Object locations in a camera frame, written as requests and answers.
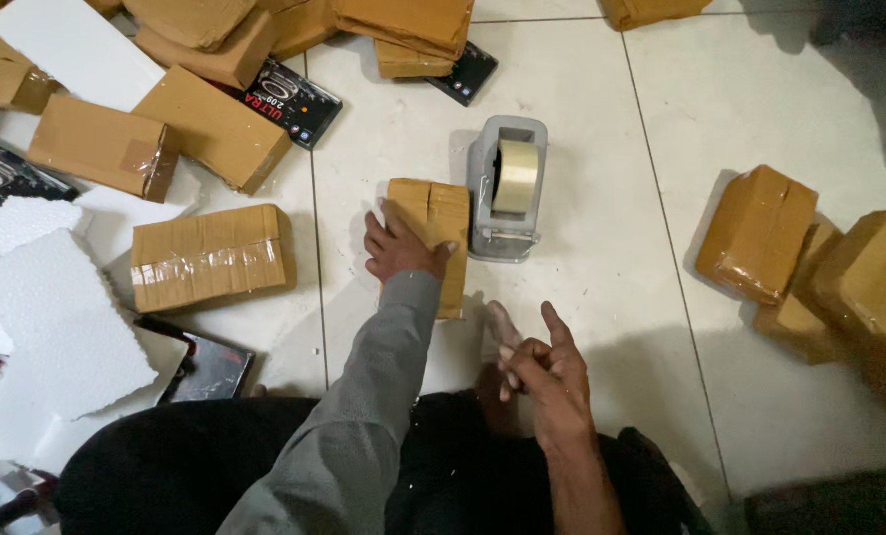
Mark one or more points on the person's right hand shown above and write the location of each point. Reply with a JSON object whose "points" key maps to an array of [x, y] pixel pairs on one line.
{"points": [[558, 386]]}

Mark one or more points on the person's left hand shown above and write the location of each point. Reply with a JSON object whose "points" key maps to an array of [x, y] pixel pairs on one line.
{"points": [[402, 252]]}

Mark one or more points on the brown taped parcel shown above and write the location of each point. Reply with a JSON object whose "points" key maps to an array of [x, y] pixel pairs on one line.
{"points": [[870, 271], [446, 215], [755, 230], [796, 323], [209, 256], [651, 11]]}

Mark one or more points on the person's bare foot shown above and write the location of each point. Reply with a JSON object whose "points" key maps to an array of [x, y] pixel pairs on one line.
{"points": [[498, 405]]}

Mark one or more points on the grey tape dispenser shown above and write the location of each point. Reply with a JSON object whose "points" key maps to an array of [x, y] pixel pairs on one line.
{"points": [[487, 238]]}

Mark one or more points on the clear packing tape roll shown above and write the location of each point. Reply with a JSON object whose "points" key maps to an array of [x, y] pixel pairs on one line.
{"points": [[515, 178]]}

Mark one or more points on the heap of brown cardboard boxes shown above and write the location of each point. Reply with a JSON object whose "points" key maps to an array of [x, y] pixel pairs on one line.
{"points": [[212, 126]]}

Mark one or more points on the person's black trousers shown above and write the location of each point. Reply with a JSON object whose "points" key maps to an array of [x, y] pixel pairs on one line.
{"points": [[190, 468]]}

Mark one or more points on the large broken white foam sheet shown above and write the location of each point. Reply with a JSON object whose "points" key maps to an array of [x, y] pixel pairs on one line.
{"points": [[56, 327]]}

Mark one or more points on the small broken white foam piece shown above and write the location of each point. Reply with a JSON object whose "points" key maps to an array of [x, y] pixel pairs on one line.
{"points": [[30, 223]]}

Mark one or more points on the smooth white foam sheet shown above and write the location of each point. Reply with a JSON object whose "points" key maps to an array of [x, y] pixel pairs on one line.
{"points": [[79, 52]]}

